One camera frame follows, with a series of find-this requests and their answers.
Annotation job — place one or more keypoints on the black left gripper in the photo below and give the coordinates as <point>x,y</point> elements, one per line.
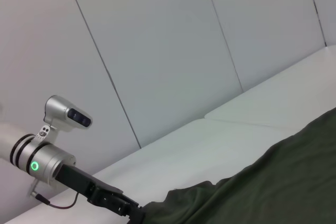
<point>78,182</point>

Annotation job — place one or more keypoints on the dark green printed t-shirt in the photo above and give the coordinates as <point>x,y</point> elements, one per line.
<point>262,182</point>

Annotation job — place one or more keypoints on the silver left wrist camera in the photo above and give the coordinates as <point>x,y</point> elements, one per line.
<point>60,111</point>

